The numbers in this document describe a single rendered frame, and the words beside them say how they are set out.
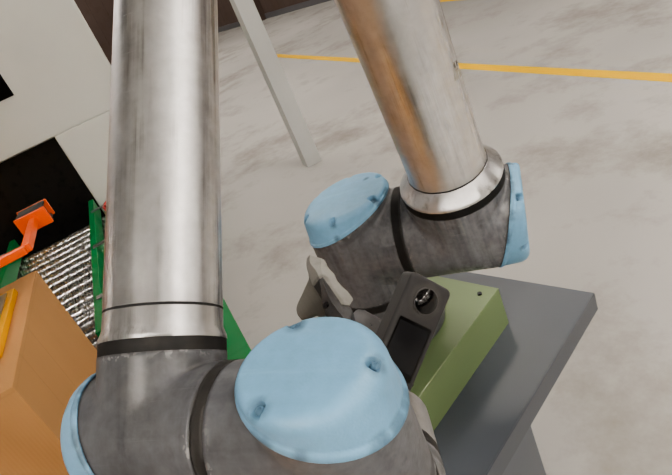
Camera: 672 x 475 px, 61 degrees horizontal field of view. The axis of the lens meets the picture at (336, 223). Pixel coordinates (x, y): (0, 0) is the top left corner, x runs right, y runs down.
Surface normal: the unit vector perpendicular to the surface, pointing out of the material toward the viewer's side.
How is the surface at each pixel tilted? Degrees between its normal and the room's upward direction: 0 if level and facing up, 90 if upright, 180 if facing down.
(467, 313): 2
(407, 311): 71
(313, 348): 6
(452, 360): 90
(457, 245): 101
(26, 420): 90
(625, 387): 0
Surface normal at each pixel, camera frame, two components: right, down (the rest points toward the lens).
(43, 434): 0.38, 0.30
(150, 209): 0.08, -0.28
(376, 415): 0.66, 0.07
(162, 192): 0.29, -0.28
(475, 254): -0.15, 0.69
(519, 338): -0.36, -0.82
